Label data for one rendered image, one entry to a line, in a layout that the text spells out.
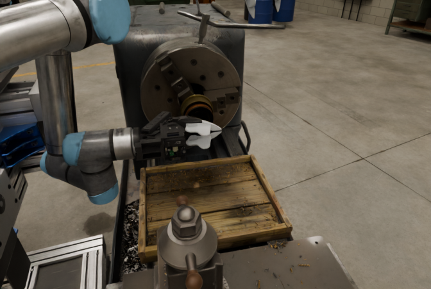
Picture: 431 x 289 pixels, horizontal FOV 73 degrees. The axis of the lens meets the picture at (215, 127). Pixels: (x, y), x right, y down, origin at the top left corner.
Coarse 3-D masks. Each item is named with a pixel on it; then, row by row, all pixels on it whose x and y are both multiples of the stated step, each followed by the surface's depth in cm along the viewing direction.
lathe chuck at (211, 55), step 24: (168, 48) 84; (192, 48) 82; (216, 48) 90; (144, 72) 86; (192, 72) 85; (216, 72) 87; (144, 96) 86; (168, 96) 88; (240, 96) 93; (216, 120) 95
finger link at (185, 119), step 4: (180, 116) 70; (184, 116) 70; (188, 116) 71; (176, 120) 70; (180, 120) 69; (184, 120) 70; (188, 120) 70; (192, 120) 71; (196, 120) 71; (200, 120) 71; (180, 124) 70; (184, 124) 70
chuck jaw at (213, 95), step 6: (204, 90) 89; (210, 90) 89; (216, 90) 89; (222, 90) 88; (228, 90) 88; (234, 90) 88; (210, 96) 85; (216, 96) 85; (222, 96) 85; (228, 96) 87; (234, 96) 88; (216, 102) 83; (222, 102) 86; (228, 102) 88; (234, 102) 89; (216, 108) 84
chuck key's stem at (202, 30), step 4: (204, 16) 82; (208, 16) 82; (204, 20) 82; (208, 20) 83; (200, 24) 83; (204, 24) 82; (200, 28) 83; (204, 28) 83; (200, 32) 84; (204, 32) 84; (200, 36) 84; (204, 36) 84; (200, 40) 85; (200, 44) 85
